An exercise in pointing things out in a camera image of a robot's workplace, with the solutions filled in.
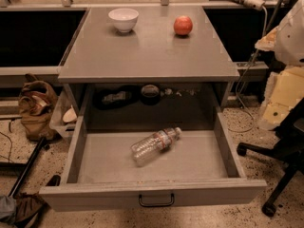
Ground clear plastic water bottle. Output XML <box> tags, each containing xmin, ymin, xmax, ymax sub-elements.
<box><xmin>130</xmin><ymin>127</ymin><xmax>182</xmax><ymax>166</ymax></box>

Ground black office chair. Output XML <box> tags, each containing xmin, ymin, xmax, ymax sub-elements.
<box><xmin>237</xmin><ymin>99</ymin><xmax>304</xmax><ymax>217</ymax></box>

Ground brown fabric bag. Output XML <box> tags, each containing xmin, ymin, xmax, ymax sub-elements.
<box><xmin>18</xmin><ymin>73</ymin><xmax>58</xmax><ymax>141</ymax></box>

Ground red apple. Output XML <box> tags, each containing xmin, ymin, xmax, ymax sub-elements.
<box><xmin>174</xmin><ymin>15</ymin><xmax>193</xmax><ymax>36</ymax></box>

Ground grey open drawer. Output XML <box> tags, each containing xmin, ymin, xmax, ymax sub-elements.
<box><xmin>40</xmin><ymin>113</ymin><xmax>266</xmax><ymax>212</ymax></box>

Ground grey cable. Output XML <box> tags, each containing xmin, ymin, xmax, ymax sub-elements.
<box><xmin>227</xmin><ymin>7</ymin><xmax>269</xmax><ymax>134</ymax></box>

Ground black drawer handle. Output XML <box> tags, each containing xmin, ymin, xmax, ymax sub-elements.
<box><xmin>138</xmin><ymin>194</ymin><xmax>175</xmax><ymax>208</ymax></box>

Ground white ceramic bowl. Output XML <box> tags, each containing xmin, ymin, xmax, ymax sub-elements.
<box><xmin>108</xmin><ymin>8</ymin><xmax>139</xmax><ymax>33</ymax></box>

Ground black tape roll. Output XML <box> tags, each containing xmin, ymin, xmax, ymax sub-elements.
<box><xmin>141</xmin><ymin>85</ymin><xmax>161</xmax><ymax>105</ymax></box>

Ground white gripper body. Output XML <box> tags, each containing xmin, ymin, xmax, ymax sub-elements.
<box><xmin>257</xmin><ymin>66</ymin><xmax>304</xmax><ymax>130</ymax></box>

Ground black object behind drawer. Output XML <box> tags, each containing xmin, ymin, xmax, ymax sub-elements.
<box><xmin>93</xmin><ymin>85</ymin><xmax>140</xmax><ymax>110</ymax></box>

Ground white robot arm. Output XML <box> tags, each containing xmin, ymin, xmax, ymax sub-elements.
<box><xmin>255</xmin><ymin>0</ymin><xmax>304</xmax><ymax>130</ymax></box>

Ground grey counter cabinet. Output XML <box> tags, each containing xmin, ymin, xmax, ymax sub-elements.
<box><xmin>59</xmin><ymin>6</ymin><xmax>239</xmax><ymax>105</ymax></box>

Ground black pole on floor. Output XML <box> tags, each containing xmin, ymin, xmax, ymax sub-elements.
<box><xmin>9</xmin><ymin>137</ymin><xmax>48</xmax><ymax>197</ymax></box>

